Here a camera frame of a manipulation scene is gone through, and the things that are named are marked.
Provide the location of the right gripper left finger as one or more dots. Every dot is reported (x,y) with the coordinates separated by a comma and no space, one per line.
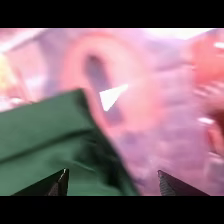
(53,186)

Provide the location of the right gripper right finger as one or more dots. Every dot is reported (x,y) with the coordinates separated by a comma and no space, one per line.
(173,187)

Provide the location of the green garment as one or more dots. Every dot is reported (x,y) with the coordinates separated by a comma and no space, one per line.
(43,140)

